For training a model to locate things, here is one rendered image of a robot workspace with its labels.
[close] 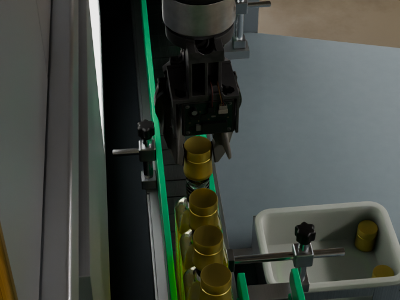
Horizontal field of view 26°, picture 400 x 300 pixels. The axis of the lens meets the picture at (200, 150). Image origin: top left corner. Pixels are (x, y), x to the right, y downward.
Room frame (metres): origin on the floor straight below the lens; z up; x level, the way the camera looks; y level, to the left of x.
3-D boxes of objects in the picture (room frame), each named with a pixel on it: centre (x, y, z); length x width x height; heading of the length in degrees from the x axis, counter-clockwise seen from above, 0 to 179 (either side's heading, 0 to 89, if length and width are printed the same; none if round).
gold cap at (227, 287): (0.60, -0.02, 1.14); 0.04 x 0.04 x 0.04
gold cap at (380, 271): (0.89, -0.29, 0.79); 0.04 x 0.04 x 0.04
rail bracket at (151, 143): (1.02, 0.10, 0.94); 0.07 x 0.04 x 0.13; 96
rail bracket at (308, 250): (0.80, -0.12, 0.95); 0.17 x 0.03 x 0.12; 96
